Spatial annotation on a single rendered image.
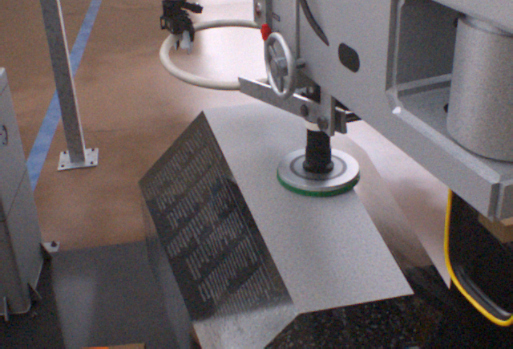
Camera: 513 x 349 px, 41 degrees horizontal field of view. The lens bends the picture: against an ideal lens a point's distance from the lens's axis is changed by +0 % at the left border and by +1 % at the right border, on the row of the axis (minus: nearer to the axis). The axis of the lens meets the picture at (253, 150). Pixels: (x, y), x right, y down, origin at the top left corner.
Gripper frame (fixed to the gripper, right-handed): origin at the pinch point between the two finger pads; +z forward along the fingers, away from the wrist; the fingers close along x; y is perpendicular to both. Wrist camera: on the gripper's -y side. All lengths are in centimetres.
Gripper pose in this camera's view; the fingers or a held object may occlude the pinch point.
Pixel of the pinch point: (183, 48)
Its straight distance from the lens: 246.5
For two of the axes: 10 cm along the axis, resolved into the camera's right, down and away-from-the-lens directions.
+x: 7.9, 3.4, -5.0
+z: 0.1, 8.2, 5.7
